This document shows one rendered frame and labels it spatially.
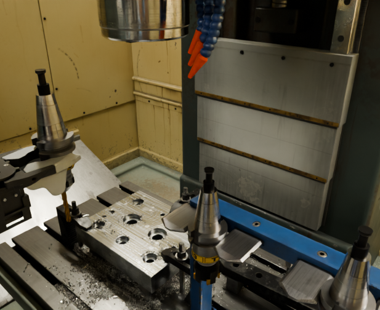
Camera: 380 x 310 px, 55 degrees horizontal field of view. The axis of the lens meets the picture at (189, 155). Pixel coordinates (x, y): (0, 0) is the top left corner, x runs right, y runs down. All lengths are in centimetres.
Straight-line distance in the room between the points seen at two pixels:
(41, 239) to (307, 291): 82
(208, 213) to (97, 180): 121
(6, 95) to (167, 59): 74
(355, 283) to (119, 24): 50
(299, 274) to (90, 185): 129
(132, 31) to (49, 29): 114
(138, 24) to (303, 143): 61
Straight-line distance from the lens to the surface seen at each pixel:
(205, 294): 78
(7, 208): 58
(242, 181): 122
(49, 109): 58
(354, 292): 49
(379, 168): 105
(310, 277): 54
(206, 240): 57
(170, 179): 200
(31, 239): 117
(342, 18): 96
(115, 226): 100
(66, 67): 180
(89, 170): 176
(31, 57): 171
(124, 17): 62
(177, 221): 61
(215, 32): 53
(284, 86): 103
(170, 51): 181
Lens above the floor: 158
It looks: 26 degrees down
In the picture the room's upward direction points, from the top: straight up
